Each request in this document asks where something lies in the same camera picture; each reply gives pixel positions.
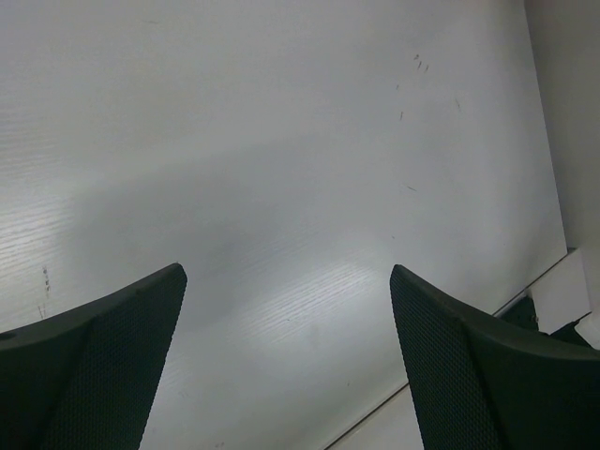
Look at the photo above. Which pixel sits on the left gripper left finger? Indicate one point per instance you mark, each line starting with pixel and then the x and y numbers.
pixel 87 378

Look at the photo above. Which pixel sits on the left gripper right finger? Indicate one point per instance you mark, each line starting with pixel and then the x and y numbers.
pixel 479 382

